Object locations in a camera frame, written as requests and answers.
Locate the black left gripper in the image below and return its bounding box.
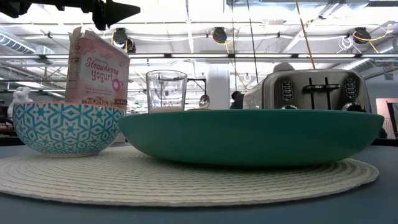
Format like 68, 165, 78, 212
58, 0, 141, 31

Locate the silver four-slot toaster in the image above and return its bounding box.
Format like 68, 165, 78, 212
242, 68, 373, 113

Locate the green round plate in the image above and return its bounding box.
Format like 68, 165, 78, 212
118, 108, 386, 167

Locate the white round pillar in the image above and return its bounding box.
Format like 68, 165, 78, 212
207, 63, 231, 110

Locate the white round woven placemat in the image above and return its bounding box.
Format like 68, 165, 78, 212
0, 145, 381, 208

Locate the long ceiling light strip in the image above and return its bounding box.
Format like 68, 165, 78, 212
0, 53, 398, 60

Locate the pink strawberry yogurt cereal box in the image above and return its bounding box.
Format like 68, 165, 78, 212
64, 26, 131, 112

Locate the orange cable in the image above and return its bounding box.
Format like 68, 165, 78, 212
294, 0, 317, 70

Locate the clear drinking glass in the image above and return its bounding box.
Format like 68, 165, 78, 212
146, 69, 188, 113

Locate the person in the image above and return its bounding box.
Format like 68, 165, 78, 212
229, 90, 246, 110

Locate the white robot figure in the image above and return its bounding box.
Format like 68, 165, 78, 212
6, 86, 34, 119

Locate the grey ventilation duct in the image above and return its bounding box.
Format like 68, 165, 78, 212
0, 30, 55, 57

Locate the silver metal spoon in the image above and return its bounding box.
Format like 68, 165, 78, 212
198, 94, 211, 110

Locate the thin black hanging cable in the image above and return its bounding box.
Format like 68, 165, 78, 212
231, 0, 238, 91

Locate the wooden framed panel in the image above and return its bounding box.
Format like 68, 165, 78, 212
375, 98, 398, 140

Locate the patterned ceramic bowl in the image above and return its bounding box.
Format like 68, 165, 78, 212
12, 101, 126, 158

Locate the black ceiling cable reel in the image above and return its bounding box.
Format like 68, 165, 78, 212
353, 27, 369, 45
113, 27, 137, 54
211, 26, 228, 45

